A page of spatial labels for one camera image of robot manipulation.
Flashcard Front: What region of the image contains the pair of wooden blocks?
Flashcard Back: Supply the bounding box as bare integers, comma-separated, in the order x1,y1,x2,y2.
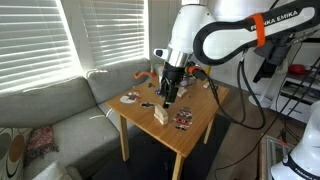
177,87,187,97

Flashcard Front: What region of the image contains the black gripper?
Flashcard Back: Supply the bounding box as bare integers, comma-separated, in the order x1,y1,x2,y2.
159,63,184,108

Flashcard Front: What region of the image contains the grey sofa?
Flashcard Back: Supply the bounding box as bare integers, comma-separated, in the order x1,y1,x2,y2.
0,60,150,180

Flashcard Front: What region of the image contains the wooden table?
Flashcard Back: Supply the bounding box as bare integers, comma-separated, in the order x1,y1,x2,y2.
106,78,219,180

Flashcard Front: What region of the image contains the orange octopus plush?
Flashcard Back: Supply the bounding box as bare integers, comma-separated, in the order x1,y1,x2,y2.
133,71,157,79

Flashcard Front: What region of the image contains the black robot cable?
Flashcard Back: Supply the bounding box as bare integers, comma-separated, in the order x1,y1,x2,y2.
199,49,320,174

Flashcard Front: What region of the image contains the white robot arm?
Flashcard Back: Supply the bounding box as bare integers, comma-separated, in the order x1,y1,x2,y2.
154,0,320,108

